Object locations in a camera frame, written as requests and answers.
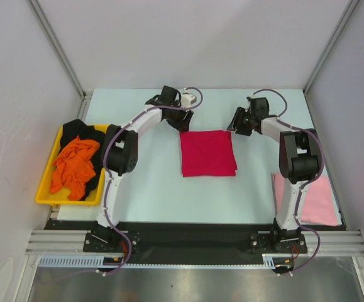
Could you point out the grey cable duct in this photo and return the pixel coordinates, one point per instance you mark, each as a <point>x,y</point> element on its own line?
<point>81,261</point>
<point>282,261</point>

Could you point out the crimson red t shirt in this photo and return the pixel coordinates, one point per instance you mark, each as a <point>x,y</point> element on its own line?
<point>207,153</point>

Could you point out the right corner aluminium post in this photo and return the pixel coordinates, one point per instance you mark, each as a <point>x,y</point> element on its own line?
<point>333,40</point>

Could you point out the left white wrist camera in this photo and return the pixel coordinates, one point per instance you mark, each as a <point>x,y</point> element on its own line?
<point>187,99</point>

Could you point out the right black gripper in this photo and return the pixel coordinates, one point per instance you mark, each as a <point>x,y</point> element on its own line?
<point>237,123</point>

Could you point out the black t shirt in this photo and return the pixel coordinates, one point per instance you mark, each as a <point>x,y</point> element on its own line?
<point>79,128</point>

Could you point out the right grey cable duct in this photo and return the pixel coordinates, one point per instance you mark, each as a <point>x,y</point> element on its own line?
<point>282,261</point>

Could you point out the folded pink t shirt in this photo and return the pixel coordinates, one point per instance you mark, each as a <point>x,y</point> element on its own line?
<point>319,206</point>

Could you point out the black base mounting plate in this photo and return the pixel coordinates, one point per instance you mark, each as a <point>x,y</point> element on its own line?
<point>190,243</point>

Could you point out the left corner aluminium post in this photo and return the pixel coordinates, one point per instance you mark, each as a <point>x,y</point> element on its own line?
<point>56,46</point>

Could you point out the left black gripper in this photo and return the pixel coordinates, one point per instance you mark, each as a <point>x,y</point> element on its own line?
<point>182,125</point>

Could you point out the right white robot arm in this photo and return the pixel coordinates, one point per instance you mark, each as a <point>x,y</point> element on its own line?
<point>301,162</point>

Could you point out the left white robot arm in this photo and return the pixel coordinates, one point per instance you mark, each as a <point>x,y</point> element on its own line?
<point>120,151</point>

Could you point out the aluminium frame rail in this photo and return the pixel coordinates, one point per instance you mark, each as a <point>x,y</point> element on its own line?
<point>333,243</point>

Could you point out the left grey cable duct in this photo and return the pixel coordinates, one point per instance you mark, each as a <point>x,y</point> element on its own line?
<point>81,261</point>

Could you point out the orange t shirt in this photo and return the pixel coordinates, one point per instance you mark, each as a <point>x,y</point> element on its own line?
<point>73,168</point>

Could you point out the corner aluminium post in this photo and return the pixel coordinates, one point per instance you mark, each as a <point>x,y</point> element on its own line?
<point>56,46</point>
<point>333,40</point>

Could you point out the yellow plastic tray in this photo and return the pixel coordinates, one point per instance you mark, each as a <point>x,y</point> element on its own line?
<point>43,195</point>

